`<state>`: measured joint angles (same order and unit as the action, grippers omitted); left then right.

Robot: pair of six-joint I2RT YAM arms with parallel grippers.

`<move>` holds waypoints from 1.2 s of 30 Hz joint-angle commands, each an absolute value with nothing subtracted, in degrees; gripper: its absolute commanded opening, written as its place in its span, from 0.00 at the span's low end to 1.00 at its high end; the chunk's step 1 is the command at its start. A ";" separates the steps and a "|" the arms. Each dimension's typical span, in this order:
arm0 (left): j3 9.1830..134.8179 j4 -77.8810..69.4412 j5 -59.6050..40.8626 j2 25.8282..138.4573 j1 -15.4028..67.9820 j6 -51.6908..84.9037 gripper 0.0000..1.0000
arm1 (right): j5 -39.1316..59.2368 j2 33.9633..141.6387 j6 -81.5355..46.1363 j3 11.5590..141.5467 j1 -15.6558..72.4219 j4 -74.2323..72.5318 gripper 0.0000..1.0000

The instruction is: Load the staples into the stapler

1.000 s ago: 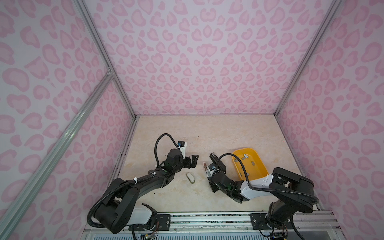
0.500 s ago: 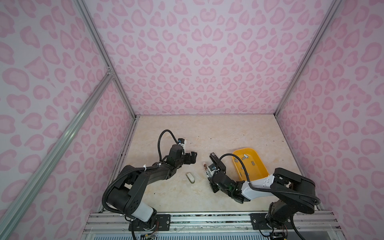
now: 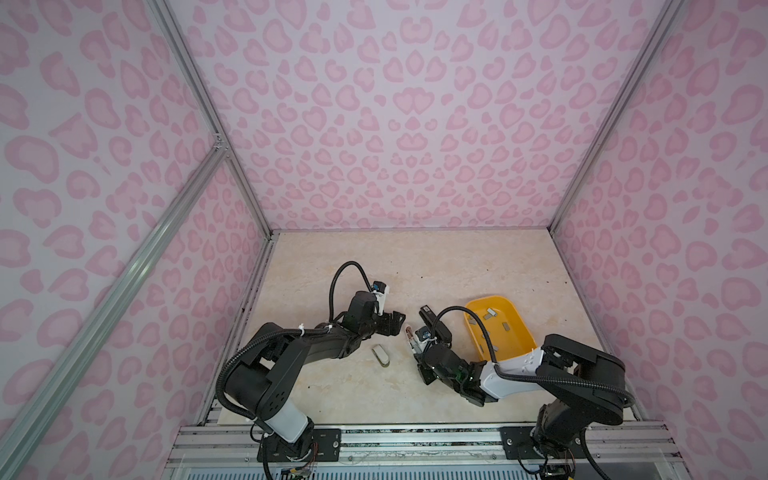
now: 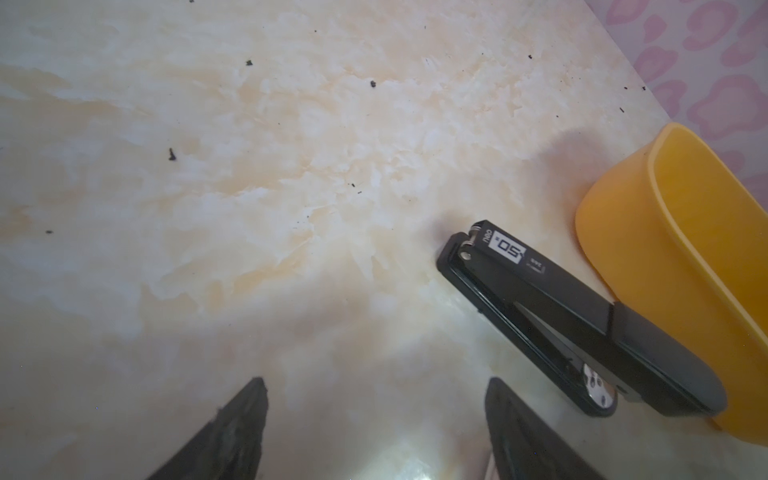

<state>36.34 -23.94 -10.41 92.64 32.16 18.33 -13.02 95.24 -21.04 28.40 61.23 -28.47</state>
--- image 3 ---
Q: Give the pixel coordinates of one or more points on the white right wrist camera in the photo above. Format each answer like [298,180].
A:
[424,338]

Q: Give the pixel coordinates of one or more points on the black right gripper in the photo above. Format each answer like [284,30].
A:
[421,367]

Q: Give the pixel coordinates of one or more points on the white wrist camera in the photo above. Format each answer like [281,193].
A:
[380,291]
[424,338]

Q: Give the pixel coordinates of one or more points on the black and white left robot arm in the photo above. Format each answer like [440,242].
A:
[257,381]

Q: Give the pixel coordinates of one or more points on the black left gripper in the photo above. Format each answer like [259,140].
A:
[396,324]

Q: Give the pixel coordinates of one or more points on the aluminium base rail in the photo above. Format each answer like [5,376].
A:
[634,450]

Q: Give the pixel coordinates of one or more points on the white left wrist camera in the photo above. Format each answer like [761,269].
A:
[380,291]

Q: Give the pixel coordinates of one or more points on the yellow plastic tray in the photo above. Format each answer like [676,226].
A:
[506,344]

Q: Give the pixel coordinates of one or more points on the aluminium frame bar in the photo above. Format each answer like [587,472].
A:
[35,419]

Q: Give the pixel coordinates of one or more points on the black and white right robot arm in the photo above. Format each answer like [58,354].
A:
[588,385]

